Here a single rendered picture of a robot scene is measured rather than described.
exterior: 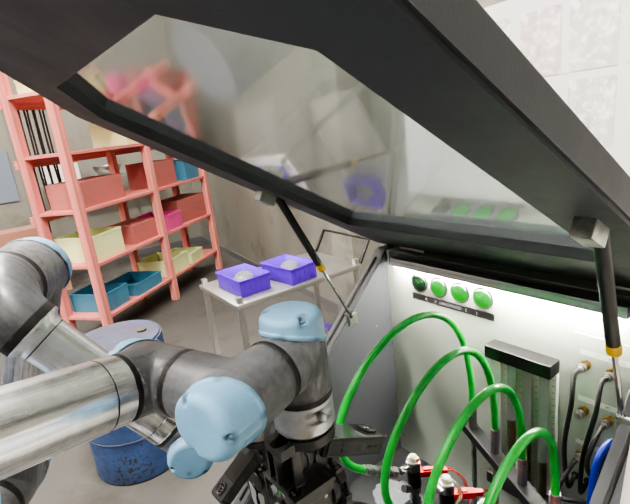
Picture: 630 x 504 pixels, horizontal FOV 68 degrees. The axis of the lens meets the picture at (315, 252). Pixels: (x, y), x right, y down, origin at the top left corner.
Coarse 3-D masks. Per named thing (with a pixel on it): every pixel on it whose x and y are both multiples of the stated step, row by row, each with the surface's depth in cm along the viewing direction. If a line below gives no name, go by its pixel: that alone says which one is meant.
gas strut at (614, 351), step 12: (600, 252) 53; (600, 264) 54; (612, 264) 54; (600, 276) 55; (612, 276) 55; (600, 288) 56; (612, 288) 56; (600, 300) 58; (612, 300) 57; (612, 312) 58; (612, 324) 59; (612, 336) 60; (612, 348) 62; (612, 360) 64; (624, 420) 70
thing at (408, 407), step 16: (448, 352) 81; (464, 352) 82; (432, 368) 78; (416, 400) 76; (496, 400) 92; (400, 416) 75; (496, 416) 93; (400, 432) 75; (496, 432) 94; (496, 448) 95; (384, 464) 74; (384, 480) 74; (384, 496) 75
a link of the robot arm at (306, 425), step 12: (312, 408) 60; (324, 408) 54; (276, 420) 55; (288, 420) 53; (300, 420) 53; (312, 420) 54; (324, 420) 53; (288, 432) 54; (300, 432) 54; (312, 432) 54; (324, 432) 55
